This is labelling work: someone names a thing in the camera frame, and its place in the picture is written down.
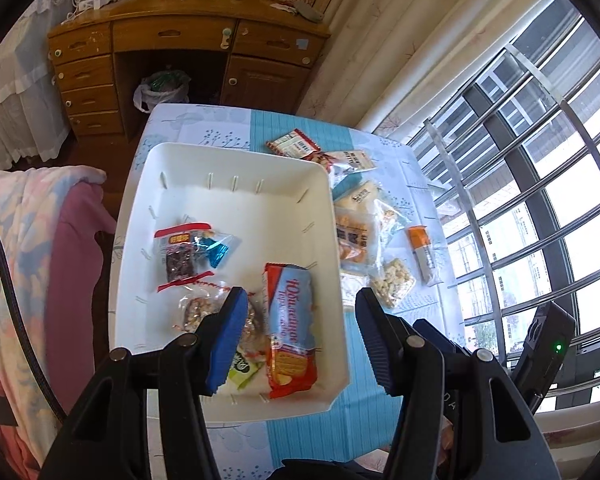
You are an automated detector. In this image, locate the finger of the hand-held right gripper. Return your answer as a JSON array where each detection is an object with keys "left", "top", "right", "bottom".
[{"left": 414, "top": 319, "right": 475, "bottom": 361}]

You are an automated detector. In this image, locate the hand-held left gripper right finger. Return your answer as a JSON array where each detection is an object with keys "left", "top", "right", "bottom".
[{"left": 355, "top": 287, "right": 563, "bottom": 480}]

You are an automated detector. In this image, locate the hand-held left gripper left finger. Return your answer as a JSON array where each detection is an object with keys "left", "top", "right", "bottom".
[{"left": 37, "top": 286, "right": 251, "bottom": 480}]

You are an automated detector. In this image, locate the clear golden candy packet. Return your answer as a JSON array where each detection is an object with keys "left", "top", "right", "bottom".
[{"left": 240, "top": 295, "right": 271, "bottom": 356}]

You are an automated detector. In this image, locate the green candy packet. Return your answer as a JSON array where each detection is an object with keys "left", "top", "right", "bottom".
[{"left": 227, "top": 350, "right": 266, "bottom": 391}]

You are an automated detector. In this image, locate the clear nut snack packet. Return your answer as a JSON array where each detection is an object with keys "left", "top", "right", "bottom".
[{"left": 172, "top": 282, "right": 231, "bottom": 333}]

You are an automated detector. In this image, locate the blue red biscuit packet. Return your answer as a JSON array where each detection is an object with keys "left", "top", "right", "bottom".
[{"left": 262, "top": 262, "right": 320, "bottom": 400}]

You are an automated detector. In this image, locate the blue candy wrapper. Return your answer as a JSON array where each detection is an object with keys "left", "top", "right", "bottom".
[{"left": 200, "top": 235, "right": 242, "bottom": 268}]

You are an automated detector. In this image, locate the red clear chocolate packet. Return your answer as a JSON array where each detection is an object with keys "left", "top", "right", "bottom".
[{"left": 155, "top": 221, "right": 216, "bottom": 291}]

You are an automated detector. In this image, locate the white plastic tray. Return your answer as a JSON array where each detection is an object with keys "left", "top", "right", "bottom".
[{"left": 107, "top": 141, "right": 352, "bottom": 417}]

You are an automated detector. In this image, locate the white candies clear packet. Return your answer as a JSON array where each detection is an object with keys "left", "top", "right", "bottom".
[{"left": 340, "top": 270, "right": 371, "bottom": 311}]

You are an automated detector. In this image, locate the puffed snack clear packet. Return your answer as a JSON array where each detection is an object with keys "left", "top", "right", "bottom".
[{"left": 370, "top": 257, "right": 417, "bottom": 309}]

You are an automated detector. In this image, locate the orange white snack packet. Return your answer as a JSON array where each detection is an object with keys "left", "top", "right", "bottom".
[{"left": 406, "top": 225, "right": 438, "bottom": 286}]

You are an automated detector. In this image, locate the blue white printed tablecloth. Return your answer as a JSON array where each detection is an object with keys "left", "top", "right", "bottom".
[{"left": 115, "top": 102, "right": 468, "bottom": 480}]

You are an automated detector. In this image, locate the round crackers clear packet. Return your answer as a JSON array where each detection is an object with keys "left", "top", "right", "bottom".
[{"left": 334, "top": 207, "right": 381, "bottom": 266}]

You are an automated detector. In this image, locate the clear mixed snack packet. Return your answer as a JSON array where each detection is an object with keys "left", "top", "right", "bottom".
[{"left": 372, "top": 197, "right": 413, "bottom": 246}]

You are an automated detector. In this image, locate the window with metal grille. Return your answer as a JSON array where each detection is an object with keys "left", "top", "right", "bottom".
[{"left": 355, "top": 0, "right": 600, "bottom": 411}]

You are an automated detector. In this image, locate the pink blanket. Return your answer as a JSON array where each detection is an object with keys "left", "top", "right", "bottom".
[{"left": 0, "top": 180, "right": 118, "bottom": 466}]

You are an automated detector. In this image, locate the white red printed packet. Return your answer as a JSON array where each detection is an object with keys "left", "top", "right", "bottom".
[{"left": 312, "top": 152, "right": 351, "bottom": 186}]

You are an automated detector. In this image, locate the red white snack packet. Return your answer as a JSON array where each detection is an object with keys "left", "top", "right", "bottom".
[{"left": 266, "top": 130, "right": 323, "bottom": 161}]

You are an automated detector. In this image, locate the trash bin with bag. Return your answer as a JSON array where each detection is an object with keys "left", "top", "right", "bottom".
[{"left": 132, "top": 70, "right": 191, "bottom": 113}]

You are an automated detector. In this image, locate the cream leaf print curtain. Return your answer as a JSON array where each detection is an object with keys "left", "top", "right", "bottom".
[{"left": 295, "top": 0, "right": 561, "bottom": 133}]

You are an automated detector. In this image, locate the white lace bed cover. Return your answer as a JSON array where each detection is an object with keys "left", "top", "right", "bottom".
[{"left": 0, "top": 0, "right": 81, "bottom": 171}]

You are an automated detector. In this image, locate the wooden desk with drawers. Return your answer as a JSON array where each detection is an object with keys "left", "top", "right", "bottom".
[{"left": 47, "top": 0, "right": 331, "bottom": 136}]

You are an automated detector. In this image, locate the grey cloth item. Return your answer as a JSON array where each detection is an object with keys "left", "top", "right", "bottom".
[{"left": 290, "top": 0, "right": 323, "bottom": 23}]

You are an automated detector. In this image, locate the black cable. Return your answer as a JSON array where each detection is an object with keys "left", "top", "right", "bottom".
[{"left": 0, "top": 207, "right": 66, "bottom": 423}]

